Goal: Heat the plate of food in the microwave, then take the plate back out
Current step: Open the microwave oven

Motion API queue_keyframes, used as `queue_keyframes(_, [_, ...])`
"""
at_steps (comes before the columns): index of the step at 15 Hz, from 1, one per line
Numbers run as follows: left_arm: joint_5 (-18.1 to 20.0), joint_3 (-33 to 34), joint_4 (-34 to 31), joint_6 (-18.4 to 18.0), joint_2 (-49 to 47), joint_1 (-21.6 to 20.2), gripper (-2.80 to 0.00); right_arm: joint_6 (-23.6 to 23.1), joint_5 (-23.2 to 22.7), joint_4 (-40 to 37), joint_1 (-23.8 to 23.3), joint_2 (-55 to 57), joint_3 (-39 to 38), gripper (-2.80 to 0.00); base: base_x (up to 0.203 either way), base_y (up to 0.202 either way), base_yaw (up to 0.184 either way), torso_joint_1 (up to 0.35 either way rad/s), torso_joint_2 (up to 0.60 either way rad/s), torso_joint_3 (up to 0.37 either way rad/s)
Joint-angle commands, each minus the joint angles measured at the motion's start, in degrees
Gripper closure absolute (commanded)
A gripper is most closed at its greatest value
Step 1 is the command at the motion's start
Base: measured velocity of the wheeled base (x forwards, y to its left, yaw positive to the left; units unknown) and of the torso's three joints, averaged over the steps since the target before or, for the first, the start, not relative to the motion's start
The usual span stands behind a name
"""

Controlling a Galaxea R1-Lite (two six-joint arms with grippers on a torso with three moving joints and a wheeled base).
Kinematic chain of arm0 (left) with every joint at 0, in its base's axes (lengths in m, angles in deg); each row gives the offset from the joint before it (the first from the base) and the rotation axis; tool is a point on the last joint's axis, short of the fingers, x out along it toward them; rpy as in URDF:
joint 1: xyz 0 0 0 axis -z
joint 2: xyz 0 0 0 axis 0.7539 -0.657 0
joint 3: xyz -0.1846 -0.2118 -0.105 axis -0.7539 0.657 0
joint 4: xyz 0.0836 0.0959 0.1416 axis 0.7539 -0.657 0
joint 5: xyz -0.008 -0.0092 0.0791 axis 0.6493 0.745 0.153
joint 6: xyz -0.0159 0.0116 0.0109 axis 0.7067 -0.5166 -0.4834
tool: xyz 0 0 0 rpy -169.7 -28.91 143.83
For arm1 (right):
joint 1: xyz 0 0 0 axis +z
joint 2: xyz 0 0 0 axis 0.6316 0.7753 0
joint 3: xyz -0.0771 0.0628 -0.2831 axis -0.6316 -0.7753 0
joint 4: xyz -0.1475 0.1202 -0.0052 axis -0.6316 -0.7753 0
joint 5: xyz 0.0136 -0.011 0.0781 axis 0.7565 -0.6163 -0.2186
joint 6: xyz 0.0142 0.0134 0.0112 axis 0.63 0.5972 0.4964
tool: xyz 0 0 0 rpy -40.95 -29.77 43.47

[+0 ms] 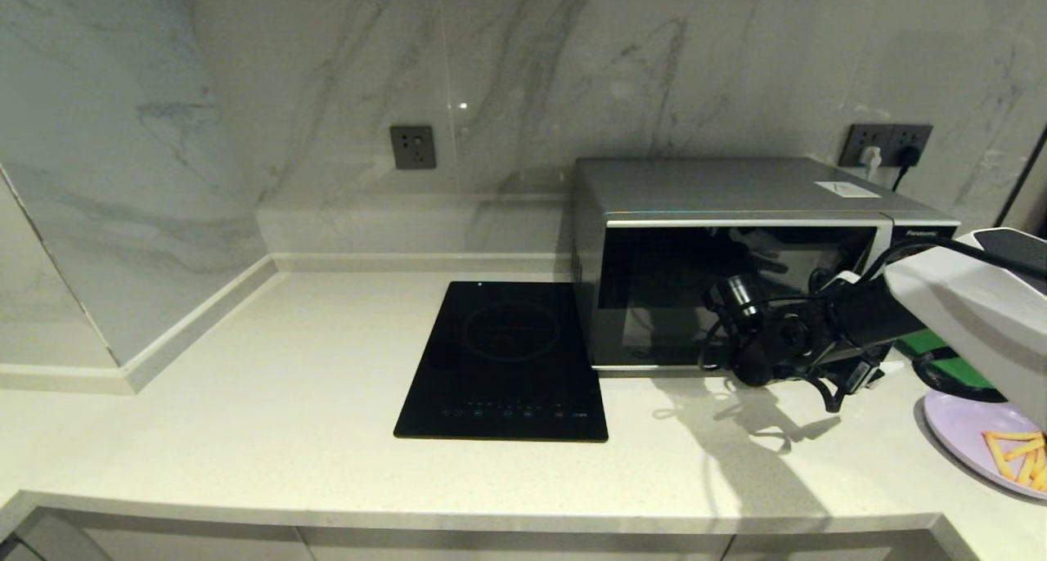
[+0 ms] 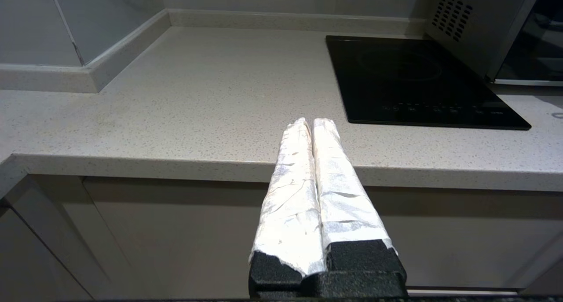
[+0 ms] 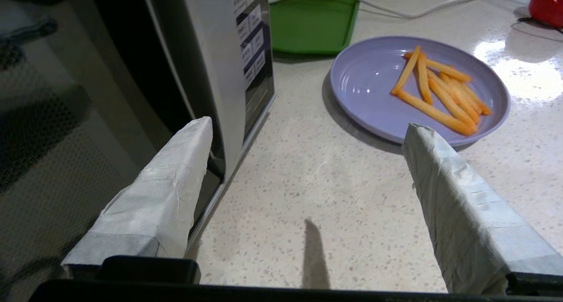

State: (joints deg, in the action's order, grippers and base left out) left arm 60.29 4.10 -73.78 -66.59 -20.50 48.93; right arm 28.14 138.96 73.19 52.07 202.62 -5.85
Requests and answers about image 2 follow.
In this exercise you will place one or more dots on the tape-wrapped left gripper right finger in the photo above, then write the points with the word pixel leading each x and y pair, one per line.
pixel 343 205

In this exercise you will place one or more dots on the grey cabinet door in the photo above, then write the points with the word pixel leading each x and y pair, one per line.
pixel 189 231
pixel 462 236

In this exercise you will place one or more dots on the silver Panasonic microwave oven body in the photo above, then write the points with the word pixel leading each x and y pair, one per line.
pixel 475 38

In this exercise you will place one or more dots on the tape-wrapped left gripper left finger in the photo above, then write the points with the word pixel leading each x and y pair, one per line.
pixel 290 205

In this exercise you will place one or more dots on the grey angled cabinet panel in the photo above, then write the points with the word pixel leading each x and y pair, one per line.
pixel 53 231

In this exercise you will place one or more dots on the black induction cooktop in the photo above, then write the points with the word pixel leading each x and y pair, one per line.
pixel 413 86

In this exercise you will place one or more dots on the microwave door with dark glass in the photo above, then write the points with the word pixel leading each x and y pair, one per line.
pixel 536 42

